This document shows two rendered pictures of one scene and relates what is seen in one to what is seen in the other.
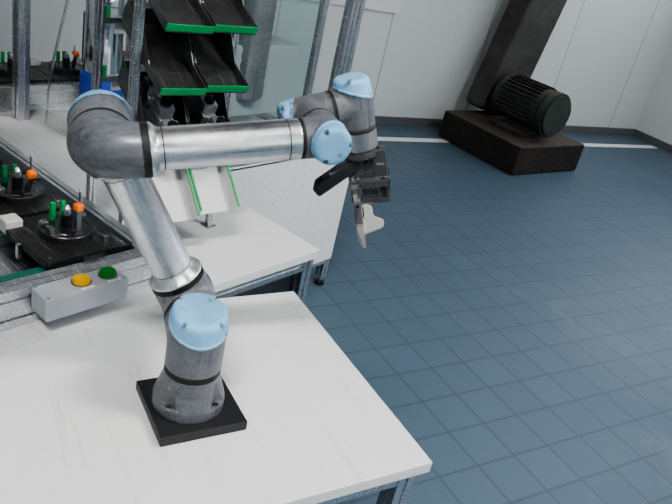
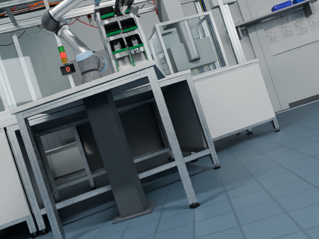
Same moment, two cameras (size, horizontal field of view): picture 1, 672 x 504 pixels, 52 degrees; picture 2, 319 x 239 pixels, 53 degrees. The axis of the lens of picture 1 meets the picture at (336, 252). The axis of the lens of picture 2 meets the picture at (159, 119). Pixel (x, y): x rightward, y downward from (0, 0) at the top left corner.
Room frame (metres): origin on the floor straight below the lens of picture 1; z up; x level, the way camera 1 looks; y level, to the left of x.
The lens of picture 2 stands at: (-0.23, -1.42, 0.52)
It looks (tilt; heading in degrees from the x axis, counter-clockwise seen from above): 0 degrees down; 41
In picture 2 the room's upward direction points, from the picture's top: 18 degrees counter-clockwise
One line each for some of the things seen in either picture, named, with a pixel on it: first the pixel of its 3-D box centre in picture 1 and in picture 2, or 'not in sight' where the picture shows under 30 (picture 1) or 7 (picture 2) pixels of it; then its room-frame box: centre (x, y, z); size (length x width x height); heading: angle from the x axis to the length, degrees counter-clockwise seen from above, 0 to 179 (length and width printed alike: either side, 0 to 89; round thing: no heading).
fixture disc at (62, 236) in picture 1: (66, 229); not in sight; (1.57, 0.70, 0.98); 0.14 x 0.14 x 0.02
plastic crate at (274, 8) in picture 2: not in sight; (281, 7); (6.15, 0.39, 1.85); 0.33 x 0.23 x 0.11; 125
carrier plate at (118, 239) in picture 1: (66, 235); not in sight; (1.57, 0.70, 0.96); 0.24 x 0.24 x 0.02; 55
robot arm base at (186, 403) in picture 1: (190, 381); (91, 78); (1.15, 0.23, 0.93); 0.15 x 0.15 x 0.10
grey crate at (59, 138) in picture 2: not in sight; (55, 140); (2.24, 2.73, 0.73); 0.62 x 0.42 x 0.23; 145
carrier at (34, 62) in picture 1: (66, 60); not in sight; (2.97, 1.35, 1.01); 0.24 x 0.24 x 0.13; 55
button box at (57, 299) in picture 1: (80, 292); not in sight; (1.37, 0.57, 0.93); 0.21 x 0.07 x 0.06; 145
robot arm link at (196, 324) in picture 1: (196, 333); (87, 61); (1.16, 0.24, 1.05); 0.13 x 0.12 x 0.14; 24
